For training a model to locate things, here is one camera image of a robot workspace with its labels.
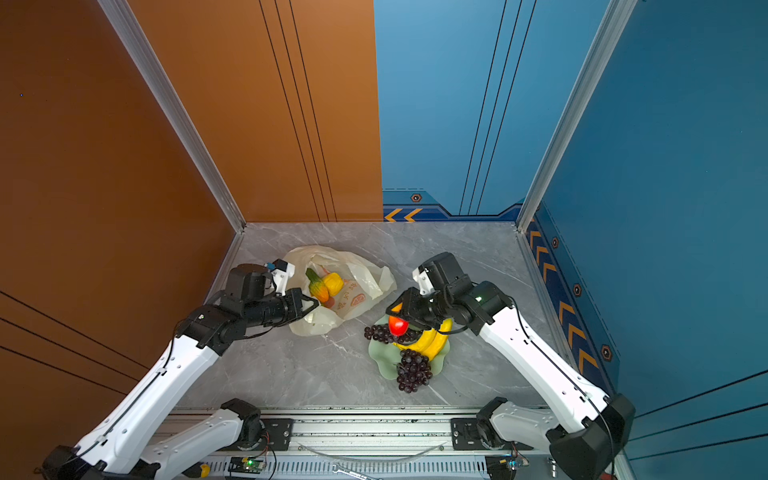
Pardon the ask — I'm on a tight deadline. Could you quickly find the yellow ribbed fruit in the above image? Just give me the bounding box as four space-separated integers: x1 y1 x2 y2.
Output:
322 273 345 297

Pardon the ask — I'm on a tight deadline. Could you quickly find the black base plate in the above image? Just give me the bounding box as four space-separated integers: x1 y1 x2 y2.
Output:
220 417 294 452
450 417 533 452

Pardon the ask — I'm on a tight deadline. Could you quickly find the aluminium front rail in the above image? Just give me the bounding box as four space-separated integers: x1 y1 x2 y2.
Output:
119 405 625 480

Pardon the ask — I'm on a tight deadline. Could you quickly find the small purple grape bunch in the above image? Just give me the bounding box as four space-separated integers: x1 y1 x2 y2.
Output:
363 324 421 345

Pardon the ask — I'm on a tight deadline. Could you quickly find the large purple grape bunch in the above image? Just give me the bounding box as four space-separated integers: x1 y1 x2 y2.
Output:
396 349 433 393

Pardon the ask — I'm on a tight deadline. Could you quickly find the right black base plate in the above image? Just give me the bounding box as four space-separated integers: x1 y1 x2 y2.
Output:
450 417 533 452

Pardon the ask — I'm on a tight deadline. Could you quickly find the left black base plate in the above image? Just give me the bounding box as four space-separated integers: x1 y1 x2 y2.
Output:
220 417 294 452

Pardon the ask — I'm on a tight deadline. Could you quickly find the yellow banana bunch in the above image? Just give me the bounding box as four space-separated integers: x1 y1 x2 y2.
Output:
395 319 453 361

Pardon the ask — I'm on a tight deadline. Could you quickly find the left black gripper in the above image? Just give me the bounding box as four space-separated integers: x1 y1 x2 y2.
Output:
246 288 321 331

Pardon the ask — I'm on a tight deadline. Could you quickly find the translucent plastic bag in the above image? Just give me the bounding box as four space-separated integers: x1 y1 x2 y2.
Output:
284 245 397 337

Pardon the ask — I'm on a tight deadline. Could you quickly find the left green circuit board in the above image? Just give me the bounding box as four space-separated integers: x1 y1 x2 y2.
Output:
226 456 267 476

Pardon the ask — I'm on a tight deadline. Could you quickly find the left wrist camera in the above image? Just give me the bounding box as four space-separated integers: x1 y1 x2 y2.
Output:
266 259 295 296

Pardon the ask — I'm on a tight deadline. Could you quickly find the silver wrench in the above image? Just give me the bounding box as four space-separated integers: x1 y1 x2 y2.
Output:
331 464 378 480

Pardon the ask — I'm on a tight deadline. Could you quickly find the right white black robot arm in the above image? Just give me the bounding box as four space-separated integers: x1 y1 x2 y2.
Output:
386 252 635 479

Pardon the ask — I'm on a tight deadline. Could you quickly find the right green circuit board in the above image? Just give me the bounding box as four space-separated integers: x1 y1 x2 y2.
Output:
499 458 525 472

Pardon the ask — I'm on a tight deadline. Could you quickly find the green circuit board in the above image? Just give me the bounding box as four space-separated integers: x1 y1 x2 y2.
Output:
226 456 267 476
499 458 525 472

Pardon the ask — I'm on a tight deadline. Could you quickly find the yellow black screwdriver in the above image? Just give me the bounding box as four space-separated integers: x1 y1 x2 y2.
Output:
182 462 211 479

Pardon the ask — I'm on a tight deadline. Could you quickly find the red apple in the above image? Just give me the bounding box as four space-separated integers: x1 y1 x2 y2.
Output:
388 316 409 337

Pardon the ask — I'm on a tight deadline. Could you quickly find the small orange mango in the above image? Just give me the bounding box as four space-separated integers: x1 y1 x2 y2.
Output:
305 268 332 304

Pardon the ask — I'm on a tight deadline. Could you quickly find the light green fruit plate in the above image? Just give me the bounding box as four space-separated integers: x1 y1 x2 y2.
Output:
368 340 451 380

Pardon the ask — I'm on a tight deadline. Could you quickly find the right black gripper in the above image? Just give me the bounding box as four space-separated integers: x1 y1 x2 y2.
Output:
385 286 453 330

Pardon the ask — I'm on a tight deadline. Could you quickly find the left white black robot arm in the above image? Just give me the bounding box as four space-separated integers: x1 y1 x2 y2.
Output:
40 259 321 479

